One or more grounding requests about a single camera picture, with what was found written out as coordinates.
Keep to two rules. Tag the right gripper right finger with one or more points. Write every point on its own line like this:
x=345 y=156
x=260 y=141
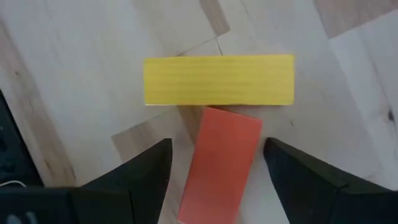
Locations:
x=311 y=193

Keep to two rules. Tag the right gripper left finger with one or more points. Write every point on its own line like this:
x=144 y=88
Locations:
x=136 y=186

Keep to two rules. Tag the red rectangular block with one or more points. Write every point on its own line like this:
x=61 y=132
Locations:
x=217 y=168

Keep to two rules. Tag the long yellow block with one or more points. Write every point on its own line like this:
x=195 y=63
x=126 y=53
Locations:
x=217 y=81

